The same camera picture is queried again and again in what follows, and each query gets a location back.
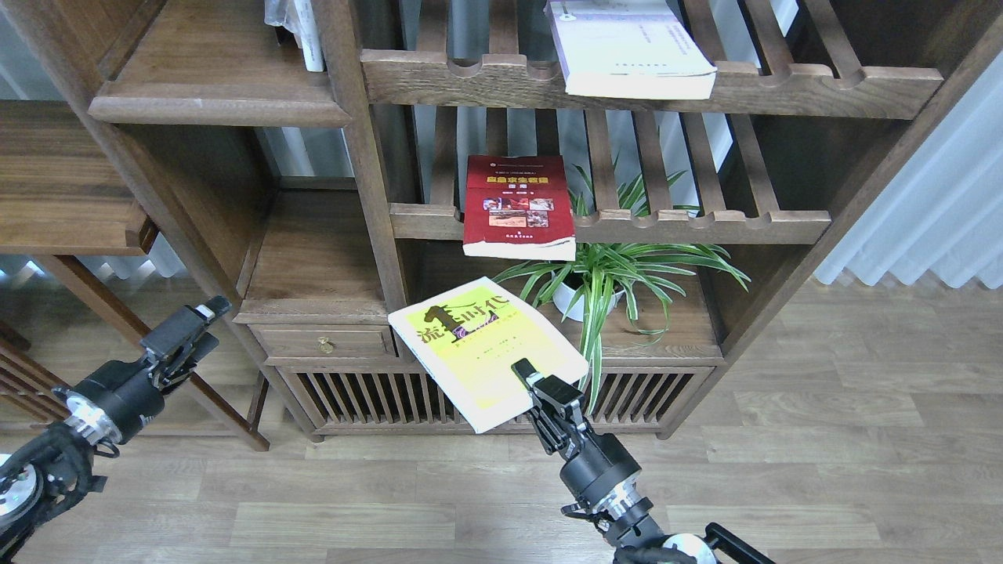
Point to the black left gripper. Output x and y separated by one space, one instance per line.
120 398

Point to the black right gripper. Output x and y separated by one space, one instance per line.
599 472

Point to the yellow green cover book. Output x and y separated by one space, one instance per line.
469 337

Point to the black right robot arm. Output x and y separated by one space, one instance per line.
645 542

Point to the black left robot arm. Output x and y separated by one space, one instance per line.
52 473

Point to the right slatted cabinet door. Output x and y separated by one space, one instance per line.
645 399

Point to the slatted cabinet door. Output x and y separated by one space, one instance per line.
645 399
356 402

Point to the small wooden drawer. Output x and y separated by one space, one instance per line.
287 342

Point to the green spider plant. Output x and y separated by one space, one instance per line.
601 270

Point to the left slatted cabinet door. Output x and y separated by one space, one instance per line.
356 402

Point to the wooden side table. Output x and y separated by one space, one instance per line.
63 206

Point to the red cover book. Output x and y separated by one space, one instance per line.
518 208

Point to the dark wooden bookshelf unit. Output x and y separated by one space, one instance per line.
334 198

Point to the white rolled papers in plastic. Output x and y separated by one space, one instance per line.
297 19

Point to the white purple cover book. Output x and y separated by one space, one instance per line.
628 50

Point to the white curtain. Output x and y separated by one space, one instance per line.
942 214

